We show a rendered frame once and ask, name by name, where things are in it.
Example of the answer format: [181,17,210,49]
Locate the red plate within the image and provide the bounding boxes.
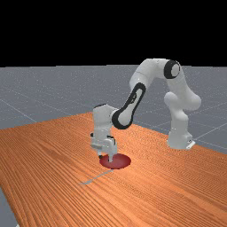
[98,153,132,170]

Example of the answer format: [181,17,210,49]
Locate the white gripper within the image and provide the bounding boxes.
[90,132,117,163]

